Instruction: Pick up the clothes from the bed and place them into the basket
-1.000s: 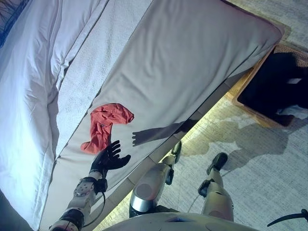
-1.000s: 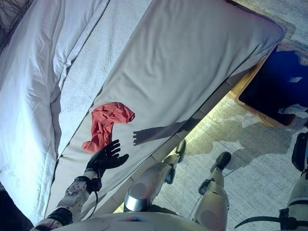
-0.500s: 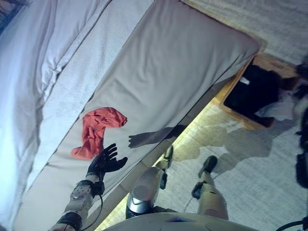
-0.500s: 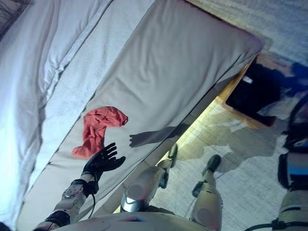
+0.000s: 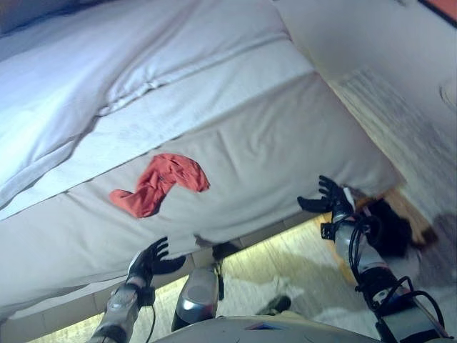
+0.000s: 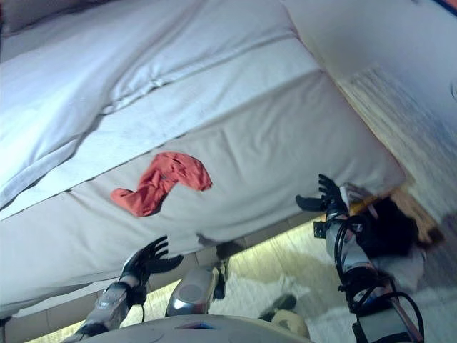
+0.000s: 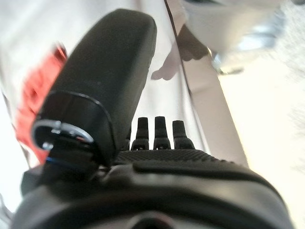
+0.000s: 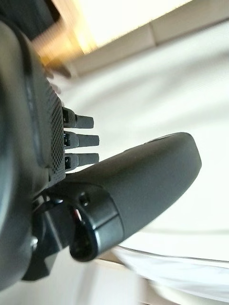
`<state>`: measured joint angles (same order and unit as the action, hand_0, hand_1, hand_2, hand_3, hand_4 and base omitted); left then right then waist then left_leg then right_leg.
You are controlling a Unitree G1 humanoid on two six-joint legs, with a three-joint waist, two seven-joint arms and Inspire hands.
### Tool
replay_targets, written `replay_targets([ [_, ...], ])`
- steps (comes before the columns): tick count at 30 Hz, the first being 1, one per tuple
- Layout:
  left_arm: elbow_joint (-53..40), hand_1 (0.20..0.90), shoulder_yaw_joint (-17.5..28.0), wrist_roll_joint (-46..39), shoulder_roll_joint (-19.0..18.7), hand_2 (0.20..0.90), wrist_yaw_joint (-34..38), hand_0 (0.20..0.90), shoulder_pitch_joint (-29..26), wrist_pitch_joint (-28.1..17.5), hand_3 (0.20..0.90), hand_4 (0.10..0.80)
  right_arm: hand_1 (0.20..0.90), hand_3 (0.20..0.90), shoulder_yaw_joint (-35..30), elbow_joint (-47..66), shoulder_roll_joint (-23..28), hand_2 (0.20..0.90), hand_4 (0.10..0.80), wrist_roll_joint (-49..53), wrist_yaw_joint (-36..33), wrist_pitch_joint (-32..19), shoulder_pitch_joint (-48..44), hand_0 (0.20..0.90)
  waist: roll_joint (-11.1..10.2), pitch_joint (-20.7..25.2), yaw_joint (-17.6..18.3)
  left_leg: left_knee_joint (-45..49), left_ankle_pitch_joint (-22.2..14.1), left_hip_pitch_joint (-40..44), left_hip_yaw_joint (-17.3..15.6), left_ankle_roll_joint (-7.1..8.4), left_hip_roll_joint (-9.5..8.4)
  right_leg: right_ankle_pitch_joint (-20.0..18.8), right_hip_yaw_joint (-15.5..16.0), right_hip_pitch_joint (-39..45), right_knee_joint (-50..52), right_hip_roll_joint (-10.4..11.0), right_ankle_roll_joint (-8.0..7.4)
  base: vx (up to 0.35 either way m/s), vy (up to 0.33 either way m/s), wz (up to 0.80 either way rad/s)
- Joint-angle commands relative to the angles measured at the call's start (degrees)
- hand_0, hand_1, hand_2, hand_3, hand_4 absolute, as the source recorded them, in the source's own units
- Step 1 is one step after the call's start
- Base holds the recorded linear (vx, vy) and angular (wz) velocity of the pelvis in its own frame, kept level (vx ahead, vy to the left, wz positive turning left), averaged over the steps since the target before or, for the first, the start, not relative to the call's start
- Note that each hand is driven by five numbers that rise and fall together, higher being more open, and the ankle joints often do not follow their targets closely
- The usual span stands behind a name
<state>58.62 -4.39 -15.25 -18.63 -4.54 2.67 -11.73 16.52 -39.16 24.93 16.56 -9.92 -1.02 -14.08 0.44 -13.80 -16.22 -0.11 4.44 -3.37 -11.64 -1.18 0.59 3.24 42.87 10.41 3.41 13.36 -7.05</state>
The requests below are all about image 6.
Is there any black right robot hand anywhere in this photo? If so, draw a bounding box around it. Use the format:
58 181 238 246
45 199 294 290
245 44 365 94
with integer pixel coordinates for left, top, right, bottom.
295 174 348 216

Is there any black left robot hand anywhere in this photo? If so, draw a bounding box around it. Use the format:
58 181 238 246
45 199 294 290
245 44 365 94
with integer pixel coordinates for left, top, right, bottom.
121 235 184 285

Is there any black garment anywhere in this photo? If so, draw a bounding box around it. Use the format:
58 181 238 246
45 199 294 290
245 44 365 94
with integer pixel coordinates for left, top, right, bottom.
352 197 421 259

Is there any orange garment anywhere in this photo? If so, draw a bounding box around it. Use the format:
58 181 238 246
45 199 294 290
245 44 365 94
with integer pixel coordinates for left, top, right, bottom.
110 151 214 218

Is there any white garment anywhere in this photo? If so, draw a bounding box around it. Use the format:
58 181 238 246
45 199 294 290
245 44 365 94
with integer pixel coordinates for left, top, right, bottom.
387 245 430 291

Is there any large grey bed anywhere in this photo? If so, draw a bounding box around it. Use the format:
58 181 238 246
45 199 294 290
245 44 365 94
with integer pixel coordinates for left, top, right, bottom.
0 67 407 316

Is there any brown wicker basket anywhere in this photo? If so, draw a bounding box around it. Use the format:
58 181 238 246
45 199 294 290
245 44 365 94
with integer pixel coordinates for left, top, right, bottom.
341 181 446 259

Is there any white textured bed sheet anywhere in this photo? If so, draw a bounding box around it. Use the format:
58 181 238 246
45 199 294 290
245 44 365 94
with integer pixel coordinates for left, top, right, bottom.
66 34 323 192

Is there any grey robot torso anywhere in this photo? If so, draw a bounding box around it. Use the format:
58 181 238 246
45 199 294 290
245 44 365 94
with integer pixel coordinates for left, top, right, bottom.
81 313 312 343

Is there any grey streaked rug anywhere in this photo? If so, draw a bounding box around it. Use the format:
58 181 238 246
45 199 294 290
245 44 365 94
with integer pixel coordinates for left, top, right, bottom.
146 63 457 343

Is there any silver right robot leg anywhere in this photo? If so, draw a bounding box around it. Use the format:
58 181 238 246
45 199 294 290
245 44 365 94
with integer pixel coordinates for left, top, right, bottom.
258 292 311 337

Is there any white duvet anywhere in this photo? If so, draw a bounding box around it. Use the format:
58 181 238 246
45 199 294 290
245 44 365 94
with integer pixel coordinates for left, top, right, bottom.
0 0 301 212

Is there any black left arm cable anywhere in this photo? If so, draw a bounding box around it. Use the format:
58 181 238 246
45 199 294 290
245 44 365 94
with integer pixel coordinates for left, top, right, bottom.
137 284 149 324

